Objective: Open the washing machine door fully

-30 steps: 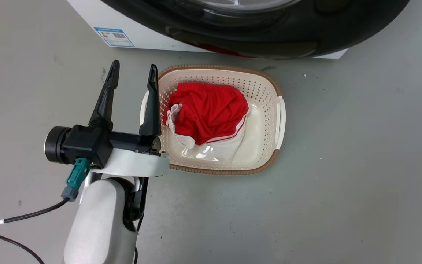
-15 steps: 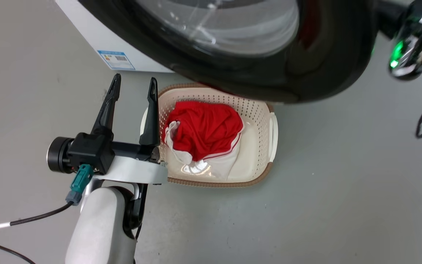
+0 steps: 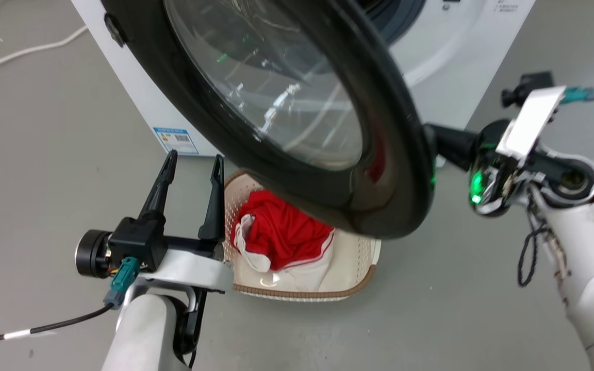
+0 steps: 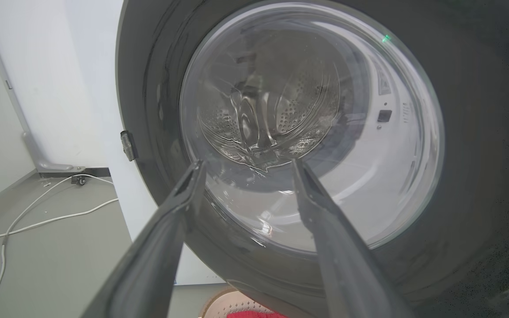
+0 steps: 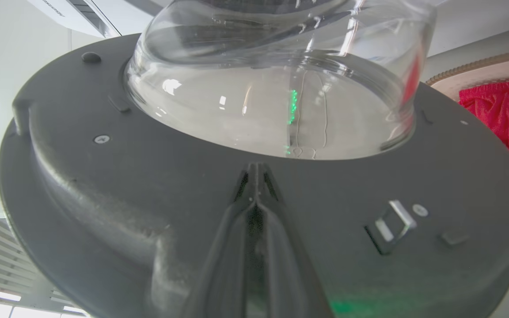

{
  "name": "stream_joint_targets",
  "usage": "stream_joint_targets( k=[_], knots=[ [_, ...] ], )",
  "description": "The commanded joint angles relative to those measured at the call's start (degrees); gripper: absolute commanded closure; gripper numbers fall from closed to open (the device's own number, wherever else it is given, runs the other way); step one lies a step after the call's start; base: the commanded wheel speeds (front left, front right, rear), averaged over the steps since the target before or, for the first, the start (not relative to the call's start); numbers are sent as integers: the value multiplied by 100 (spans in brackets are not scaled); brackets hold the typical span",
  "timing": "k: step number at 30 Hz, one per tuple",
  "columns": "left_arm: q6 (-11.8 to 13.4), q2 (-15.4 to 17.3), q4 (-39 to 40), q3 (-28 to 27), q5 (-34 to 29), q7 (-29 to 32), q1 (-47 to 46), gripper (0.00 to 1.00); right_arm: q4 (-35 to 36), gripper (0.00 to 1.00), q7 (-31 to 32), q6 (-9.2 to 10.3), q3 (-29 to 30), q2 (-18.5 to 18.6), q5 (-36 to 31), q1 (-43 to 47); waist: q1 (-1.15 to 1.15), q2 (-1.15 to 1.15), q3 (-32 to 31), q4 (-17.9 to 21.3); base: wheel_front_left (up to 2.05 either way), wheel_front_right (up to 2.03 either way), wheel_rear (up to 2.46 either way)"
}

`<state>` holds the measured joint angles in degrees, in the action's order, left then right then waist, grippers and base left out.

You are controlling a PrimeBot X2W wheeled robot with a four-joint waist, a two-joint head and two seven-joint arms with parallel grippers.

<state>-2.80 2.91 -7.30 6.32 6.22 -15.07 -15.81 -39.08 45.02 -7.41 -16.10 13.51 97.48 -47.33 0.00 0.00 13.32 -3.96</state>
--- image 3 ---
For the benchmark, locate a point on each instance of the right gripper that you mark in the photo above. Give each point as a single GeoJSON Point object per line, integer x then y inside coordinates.
{"type": "Point", "coordinates": [498, 170]}

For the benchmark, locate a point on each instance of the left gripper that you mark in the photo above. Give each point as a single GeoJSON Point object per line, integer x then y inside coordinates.
{"type": "Point", "coordinates": [188, 268]}

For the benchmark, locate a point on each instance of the black round glass door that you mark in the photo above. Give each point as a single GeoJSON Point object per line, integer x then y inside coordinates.
{"type": "Point", "coordinates": [328, 185]}

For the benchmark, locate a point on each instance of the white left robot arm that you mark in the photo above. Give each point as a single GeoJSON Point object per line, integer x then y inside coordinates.
{"type": "Point", "coordinates": [142, 335]}

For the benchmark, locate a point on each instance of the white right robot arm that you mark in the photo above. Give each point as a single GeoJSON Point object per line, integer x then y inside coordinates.
{"type": "Point", "coordinates": [591, 247]}

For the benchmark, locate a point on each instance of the white washing machine body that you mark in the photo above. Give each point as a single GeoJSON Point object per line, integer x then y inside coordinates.
{"type": "Point", "coordinates": [446, 62]}

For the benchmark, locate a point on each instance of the blue energy label sticker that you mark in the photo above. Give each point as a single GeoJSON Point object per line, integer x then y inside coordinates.
{"type": "Point", "coordinates": [176, 140]}

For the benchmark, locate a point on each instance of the red garment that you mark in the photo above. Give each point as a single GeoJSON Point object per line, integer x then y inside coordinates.
{"type": "Point", "coordinates": [281, 232]}

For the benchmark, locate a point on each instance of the grey rubber drum seal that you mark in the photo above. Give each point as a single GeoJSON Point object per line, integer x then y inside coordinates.
{"type": "Point", "coordinates": [397, 18]}

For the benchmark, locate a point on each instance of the cream perforated laundry basket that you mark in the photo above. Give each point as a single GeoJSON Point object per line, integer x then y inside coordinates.
{"type": "Point", "coordinates": [351, 263]}

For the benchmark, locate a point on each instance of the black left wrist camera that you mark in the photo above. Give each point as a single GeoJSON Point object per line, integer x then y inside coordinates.
{"type": "Point", "coordinates": [137, 241]}

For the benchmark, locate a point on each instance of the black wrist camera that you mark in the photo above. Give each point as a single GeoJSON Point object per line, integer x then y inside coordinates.
{"type": "Point", "coordinates": [137, 241]}
{"type": "Point", "coordinates": [526, 88]}

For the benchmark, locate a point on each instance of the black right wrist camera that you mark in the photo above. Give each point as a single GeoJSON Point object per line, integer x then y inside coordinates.
{"type": "Point", "coordinates": [526, 88]}

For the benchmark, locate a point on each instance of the teal left camera connector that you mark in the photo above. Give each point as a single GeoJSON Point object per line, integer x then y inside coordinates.
{"type": "Point", "coordinates": [122, 281]}

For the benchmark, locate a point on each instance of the teal camera connector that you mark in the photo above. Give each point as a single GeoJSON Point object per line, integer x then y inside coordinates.
{"type": "Point", "coordinates": [122, 281]}
{"type": "Point", "coordinates": [578, 95]}

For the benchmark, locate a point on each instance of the teal right camera connector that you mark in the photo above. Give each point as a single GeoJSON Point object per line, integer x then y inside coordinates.
{"type": "Point", "coordinates": [578, 95]}

